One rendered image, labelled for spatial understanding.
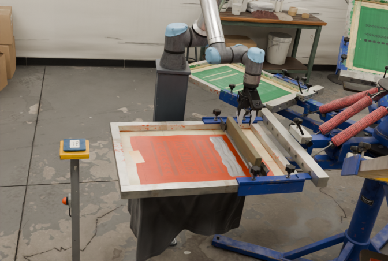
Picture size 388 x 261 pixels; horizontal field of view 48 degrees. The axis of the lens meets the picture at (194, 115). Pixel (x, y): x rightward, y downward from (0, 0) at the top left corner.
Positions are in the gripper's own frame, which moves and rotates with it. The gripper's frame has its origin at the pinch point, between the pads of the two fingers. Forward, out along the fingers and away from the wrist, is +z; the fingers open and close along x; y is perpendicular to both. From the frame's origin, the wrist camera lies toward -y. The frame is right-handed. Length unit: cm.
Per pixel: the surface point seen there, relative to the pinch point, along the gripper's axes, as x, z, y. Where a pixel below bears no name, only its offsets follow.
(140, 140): 46, 17, 16
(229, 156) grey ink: 6.2, 16.2, -2.4
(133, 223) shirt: 50, 54, 0
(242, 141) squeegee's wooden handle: 1.6, 7.1, -3.9
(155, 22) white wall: -21, 49, 380
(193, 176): 27.5, 16.9, -17.0
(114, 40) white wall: 31, 74, 380
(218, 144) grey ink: 8.2, 16.1, 9.6
